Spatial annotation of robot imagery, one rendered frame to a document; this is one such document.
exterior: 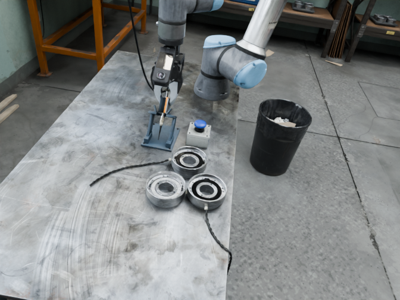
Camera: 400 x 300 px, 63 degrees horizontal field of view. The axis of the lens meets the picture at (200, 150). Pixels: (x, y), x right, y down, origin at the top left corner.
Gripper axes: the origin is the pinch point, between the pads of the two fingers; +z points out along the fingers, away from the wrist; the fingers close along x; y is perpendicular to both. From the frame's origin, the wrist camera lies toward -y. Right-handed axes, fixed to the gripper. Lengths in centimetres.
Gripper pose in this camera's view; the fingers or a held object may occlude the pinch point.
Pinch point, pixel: (165, 102)
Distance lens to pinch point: 104.1
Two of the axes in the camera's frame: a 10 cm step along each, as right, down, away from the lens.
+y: 1.7, -6.0, 7.8
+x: -9.8, -2.0, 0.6
